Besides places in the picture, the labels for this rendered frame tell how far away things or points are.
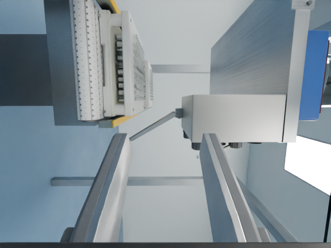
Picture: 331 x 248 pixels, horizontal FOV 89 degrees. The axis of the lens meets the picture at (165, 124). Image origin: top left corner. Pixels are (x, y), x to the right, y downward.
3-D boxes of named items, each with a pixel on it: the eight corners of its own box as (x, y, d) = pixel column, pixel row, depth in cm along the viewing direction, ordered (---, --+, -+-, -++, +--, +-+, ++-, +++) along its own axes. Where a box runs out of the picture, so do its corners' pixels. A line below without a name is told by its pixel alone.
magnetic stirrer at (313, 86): (287, 126, 39) (325, 126, 40) (297, 29, 37) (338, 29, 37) (246, 117, 59) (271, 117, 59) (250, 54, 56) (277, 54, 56)
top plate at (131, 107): (137, 44, 63) (143, 44, 63) (138, 110, 66) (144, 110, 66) (120, 9, 38) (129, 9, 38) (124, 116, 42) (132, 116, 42)
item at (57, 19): (54, 126, 40) (96, 126, 40) (42, -7, 36) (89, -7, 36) (138, 107, 169) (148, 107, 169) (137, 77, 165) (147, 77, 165)
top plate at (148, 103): (145, 107, 90) (149, 107, 90) (144, 59, 86) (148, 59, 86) (149, 106, 114) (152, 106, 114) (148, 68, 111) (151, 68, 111)
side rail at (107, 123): (98, 128, 38) (113, 128, 38) (98, 121, 38) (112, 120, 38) (149, 107, 169) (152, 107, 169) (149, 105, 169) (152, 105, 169)
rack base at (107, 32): (123, 44, 63) (130, 44, 63) (125, 110, 66) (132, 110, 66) (98, 9, 38) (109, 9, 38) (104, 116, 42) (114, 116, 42)
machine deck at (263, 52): (278, 142, 37) (296, 142, 37) (296, -54, 32) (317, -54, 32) (206, 116, 98) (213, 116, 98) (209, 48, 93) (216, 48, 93)
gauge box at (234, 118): (191, 143, 37) (282, 143, 37) (192, 94, 35) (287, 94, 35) (181, 127, 58) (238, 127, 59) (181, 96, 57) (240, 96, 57)
